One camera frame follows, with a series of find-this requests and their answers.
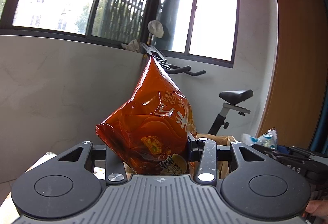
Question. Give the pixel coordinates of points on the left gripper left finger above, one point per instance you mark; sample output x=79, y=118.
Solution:
x=108, y=167

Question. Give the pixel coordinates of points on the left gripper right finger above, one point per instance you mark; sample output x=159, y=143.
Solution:
x=205, y=152

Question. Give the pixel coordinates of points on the orange corn chips bag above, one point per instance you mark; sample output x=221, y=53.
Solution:
x=150, y=131

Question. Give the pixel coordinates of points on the person's right hand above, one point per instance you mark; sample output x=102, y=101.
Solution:
x=317, y=208

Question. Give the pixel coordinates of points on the brown cardboard box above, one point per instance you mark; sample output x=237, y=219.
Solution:
x=223, y=144

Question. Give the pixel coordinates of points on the blue white snack bag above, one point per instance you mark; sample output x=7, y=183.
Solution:
x=268, y=139

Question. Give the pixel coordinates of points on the wooden wardrobe panel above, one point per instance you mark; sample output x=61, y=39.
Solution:
x=299, y=81

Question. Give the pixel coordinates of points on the white cloth on stick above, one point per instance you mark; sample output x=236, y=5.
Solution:
x=155, y=29

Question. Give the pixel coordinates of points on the dark framed window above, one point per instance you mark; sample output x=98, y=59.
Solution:
x=196, y=30

